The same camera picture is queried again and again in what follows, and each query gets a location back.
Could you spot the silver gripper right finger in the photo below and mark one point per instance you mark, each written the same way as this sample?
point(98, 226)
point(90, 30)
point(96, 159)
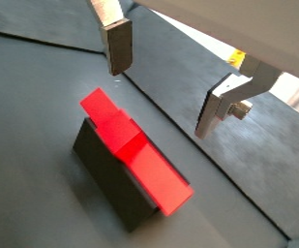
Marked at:
point(226, 98)

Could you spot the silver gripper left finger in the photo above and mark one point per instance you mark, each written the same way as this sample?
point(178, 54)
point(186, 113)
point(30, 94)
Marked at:
point(116, 32)

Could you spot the red cross-shaped block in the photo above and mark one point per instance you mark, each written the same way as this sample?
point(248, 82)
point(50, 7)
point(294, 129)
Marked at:
point(130, 145)

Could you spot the black slotted holder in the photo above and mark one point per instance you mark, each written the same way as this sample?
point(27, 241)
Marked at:
point(123, 191)

